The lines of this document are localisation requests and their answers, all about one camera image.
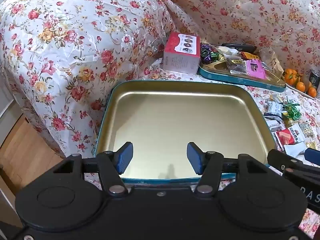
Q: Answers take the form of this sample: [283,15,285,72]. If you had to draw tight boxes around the red white snack packet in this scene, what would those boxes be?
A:
[275,126,306,146]

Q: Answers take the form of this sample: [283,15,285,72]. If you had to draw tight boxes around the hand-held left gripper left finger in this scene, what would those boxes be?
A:
[47,141,134,197]

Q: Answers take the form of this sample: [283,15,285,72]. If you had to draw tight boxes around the pink snack packet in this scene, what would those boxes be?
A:
[244,59,268,81]

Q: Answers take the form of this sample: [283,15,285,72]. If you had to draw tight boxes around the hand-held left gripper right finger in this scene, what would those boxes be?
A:
[187,141,271,197]

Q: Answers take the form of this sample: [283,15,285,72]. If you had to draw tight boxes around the white green snack packet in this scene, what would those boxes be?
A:
[266,98,284,116]

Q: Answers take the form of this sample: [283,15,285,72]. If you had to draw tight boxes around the purple green foil candy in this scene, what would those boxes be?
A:
[200,44,221,65]

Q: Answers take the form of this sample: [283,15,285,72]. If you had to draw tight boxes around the green foil snack packet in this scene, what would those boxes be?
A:
[282,100,302,121]

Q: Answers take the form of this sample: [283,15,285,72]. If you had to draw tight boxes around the orange snack packet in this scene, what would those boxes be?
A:
[240,51,259,61]

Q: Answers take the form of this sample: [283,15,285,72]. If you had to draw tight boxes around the kiwi fruit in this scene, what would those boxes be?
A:
[300,74,313,87]

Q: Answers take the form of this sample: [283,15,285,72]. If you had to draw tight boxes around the pale rectangular plate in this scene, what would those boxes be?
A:
[284,82,320,101]

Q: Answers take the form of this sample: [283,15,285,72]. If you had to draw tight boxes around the teal gold tin base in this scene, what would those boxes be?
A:
[197,44,287,93]

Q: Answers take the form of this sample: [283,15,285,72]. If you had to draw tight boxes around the dark coffee can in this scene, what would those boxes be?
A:
[309,66,320,90]

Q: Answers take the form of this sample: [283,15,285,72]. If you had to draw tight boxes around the black white striped snack packet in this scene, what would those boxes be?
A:
[228,55,248,75]

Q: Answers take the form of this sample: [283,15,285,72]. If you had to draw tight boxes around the pink white box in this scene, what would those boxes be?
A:
[163,32,201,75]

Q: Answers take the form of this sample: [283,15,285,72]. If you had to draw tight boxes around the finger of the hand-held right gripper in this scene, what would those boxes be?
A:
[267,149,320,175]
[305,148,320,167]

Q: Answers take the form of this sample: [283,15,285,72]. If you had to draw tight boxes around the brown paper snack packet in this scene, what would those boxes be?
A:
[260,49,285,80]

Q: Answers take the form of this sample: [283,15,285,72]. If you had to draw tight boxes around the teal gold tin lid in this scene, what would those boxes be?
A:
[94,80,276,185]

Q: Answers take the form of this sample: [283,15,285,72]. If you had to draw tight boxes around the mandarin with leaves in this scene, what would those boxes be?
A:
[284,68,299,84]

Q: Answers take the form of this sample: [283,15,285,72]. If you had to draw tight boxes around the floral blanket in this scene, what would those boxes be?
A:
[0,0,320,240]

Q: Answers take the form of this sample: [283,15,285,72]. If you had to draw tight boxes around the black remote control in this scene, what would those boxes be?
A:
[221,42,257,54]

